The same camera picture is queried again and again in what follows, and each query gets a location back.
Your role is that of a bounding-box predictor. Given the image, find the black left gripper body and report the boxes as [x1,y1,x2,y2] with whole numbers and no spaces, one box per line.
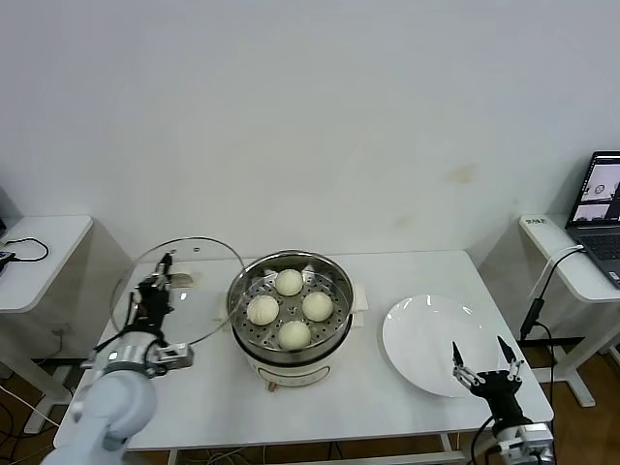
[128,288,174,335]

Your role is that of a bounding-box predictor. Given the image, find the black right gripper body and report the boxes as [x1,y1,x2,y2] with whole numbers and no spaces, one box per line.
[477,371,532,428]

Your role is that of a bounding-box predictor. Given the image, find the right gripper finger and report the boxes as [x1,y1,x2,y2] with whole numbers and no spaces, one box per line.
[496,335,526,384]
[450,341,487,388]

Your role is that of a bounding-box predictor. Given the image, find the glass lid with cream handle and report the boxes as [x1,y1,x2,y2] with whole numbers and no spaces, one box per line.
[109,235,248,348]

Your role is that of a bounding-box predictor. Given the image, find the white steamed baozi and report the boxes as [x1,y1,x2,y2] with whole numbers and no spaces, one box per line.
[246,294,281,326]
[277,320,312,352]
[301,291,334,323]
[275,268,305,296]

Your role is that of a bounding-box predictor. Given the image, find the perforated steel steamer basket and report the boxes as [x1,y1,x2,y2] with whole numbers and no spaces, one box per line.
[213,249,370,363]

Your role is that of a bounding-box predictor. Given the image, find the white round plate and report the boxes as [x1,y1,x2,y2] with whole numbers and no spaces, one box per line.
[382,294,501,398]

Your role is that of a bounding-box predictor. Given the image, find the white side desk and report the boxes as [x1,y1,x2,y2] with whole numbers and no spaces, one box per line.
[477,212,620,408]
[0,214,135,435]

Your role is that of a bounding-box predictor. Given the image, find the grey open laptop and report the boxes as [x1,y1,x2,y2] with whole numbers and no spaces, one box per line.
[565,150,620,291]

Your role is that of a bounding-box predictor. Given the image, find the cream electric cooker base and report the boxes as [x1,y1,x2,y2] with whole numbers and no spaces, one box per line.
[220,314,364,392]

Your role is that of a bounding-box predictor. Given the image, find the black cable with adapter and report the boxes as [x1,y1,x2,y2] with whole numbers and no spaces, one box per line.
[518,249,587,388]

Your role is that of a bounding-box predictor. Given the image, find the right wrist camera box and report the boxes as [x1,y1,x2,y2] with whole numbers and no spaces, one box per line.
[515,421,554,450]

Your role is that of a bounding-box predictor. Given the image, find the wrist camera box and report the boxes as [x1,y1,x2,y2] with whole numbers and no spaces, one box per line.
[154,341,195,370]
[515,421,554,450]

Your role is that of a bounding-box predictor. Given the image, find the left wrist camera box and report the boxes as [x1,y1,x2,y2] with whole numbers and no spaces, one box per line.
[154,341,195,370]

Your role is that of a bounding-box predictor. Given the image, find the white flat cable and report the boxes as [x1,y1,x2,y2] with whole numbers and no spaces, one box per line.
[529,244,587,297]

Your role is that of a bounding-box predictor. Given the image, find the thin black looped cable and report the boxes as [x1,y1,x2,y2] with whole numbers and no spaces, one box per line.
[0,236,50,265]

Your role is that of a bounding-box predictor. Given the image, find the white floor cable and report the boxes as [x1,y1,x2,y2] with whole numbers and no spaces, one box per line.
[0,385,63,428]

